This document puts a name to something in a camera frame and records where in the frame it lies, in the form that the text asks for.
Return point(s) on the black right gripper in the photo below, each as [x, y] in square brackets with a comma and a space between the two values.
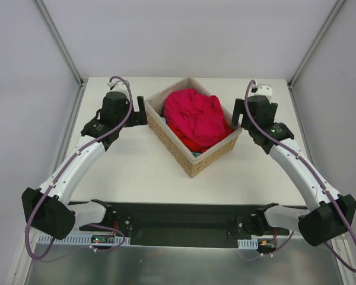
[237, 112]

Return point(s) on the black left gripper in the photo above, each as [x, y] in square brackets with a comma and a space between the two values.
[140, 111]

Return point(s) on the magenta pink t shirt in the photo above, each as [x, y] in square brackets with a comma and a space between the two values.
[199, 117]

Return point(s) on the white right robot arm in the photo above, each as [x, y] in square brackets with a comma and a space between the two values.
[328, 214]

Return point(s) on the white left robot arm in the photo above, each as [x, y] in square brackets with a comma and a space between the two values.
[48, 208]

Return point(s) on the red t shirt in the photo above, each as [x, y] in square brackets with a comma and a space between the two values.
[227, 132]

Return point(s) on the light blue t shirt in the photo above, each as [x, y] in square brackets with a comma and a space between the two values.
[195, 153]

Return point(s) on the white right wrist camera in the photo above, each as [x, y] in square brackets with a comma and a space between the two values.
[260, 89]

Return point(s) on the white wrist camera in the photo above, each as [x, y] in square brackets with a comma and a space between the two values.
[260, 89]
[118, 85]

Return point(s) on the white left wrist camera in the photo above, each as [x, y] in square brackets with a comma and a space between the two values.
[118, 85]

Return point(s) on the right aluminium frame post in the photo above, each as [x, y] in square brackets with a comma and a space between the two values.
[321, 33]

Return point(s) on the aluminium frame post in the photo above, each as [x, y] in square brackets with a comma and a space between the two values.
[58, 40]
[321, 33]

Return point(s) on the left aluminium frame post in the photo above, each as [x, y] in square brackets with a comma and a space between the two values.
[58, 40]

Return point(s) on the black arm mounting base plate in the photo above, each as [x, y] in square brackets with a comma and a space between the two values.
[181, 225]

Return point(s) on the right white cable duct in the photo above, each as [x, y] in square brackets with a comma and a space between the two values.
[250, 244]

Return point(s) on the white cable duct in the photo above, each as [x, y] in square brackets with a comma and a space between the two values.
[250, 244]
[89, 239]

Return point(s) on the left white cable duct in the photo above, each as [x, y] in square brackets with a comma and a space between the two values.
[89, 239]

